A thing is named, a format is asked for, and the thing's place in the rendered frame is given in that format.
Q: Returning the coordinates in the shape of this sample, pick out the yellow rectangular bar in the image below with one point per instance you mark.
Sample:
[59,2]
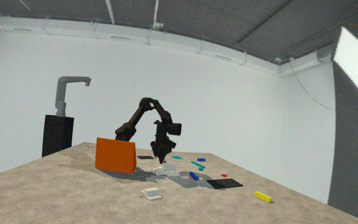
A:
[263,196]

